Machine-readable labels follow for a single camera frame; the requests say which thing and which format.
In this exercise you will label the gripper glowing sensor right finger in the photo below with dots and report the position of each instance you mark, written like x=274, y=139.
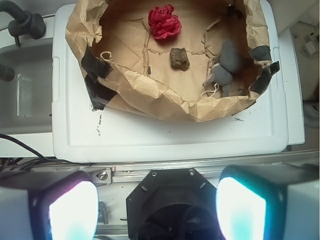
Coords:
x=269, y=202

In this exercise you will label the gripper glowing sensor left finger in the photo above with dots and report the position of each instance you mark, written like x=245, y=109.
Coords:
x=48, y=205

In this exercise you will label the brown-green rock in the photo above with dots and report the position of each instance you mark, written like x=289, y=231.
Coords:
x=179, y=59

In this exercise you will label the white plastic cooler lid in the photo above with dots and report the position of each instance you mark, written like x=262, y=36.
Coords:
x=81, y=134

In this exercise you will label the white sink basin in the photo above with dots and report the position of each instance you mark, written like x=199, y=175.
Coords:
x=26, y=101

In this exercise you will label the grey plush mouse toy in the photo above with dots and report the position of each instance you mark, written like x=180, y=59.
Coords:
x=228, y=63

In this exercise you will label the brown paper bag tray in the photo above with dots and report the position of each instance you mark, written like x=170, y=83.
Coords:
x=115, y=50

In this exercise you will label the black faucet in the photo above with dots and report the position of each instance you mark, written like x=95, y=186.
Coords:
x=24, y=22

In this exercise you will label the crumpled red cloth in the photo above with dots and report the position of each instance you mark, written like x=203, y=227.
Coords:
x=163, y=23

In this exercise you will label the black octagonal mount plate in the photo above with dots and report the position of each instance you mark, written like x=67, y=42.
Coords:
x=173, y=204

